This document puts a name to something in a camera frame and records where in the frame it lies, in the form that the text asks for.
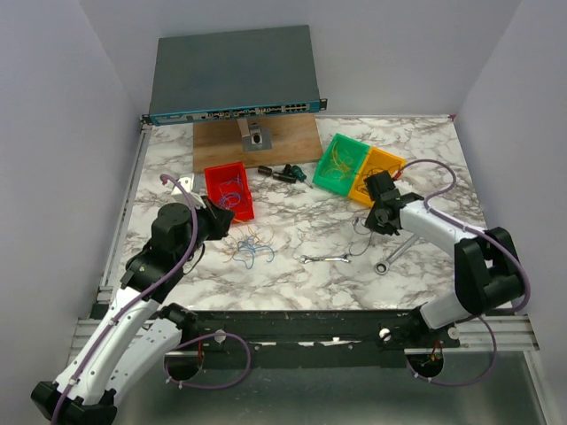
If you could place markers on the green handled screwdriver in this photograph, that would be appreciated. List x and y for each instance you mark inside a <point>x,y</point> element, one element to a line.
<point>297,173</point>

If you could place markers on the wooden board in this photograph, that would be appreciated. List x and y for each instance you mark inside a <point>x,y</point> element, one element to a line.
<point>295,140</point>

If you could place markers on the ratchet wrench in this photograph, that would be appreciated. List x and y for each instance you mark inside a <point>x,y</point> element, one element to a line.
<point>382,267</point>

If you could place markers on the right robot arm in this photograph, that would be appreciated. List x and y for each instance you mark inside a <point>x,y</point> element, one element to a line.
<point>487,272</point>

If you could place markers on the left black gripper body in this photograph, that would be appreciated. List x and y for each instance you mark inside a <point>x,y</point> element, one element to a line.
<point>202,235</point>

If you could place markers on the grey metal bracket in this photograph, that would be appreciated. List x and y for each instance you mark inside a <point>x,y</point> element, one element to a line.
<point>254,136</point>

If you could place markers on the black metal socket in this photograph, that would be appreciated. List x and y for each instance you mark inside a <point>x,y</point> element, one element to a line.
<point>265,170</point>

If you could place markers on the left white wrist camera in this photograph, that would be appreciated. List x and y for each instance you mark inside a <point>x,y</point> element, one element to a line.
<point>187,182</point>

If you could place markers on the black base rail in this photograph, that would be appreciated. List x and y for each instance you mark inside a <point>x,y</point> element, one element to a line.
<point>302,339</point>

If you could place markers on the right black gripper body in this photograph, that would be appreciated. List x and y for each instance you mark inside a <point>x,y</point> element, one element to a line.
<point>374,220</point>

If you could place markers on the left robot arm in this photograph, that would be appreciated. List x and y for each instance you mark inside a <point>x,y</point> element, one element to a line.
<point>137,329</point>

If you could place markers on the yellow plastic bin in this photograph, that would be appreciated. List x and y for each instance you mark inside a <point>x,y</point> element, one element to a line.
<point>376,161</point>

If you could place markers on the red plastic bin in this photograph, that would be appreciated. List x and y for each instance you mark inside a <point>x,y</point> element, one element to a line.
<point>227,186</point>

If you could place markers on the small open-end wrench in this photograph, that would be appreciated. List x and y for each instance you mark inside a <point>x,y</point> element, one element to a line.
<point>344,258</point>

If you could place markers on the grey network switch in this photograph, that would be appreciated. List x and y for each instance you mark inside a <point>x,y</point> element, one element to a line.
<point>234,75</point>

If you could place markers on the green plastic bin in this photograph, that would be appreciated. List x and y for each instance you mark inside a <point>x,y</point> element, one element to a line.
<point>339,164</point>

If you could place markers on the black cylindrical bit holder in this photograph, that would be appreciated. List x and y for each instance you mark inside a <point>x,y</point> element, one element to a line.
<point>284,177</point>

